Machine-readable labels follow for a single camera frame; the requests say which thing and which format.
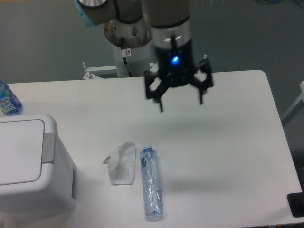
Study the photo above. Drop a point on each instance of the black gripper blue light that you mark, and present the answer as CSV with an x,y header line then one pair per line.
x,y
177,65

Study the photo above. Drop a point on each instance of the white push-lid trash can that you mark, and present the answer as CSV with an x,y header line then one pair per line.
x,y
37,174

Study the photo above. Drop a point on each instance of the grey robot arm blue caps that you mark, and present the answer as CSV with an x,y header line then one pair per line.
x,y
152,39

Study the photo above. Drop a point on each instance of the crumpled white plastic wrapper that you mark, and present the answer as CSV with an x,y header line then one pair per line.
x,y
121,164

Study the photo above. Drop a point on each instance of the empty clear plastic bottle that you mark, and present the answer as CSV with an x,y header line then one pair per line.
x,y
151,182

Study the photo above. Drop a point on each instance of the black clamp at table corner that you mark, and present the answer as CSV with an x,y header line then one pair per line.
x,y
296,204

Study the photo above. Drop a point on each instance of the blue labelled water bottle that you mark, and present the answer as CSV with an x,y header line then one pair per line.
x,y
9,103

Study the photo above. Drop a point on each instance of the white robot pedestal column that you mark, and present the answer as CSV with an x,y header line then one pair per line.
x,y
131,44

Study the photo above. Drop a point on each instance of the white base frame with bolts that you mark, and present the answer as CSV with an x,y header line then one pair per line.
x,y
111,71

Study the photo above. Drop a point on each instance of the white frame at right edge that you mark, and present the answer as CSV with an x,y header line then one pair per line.
x,y
294,108

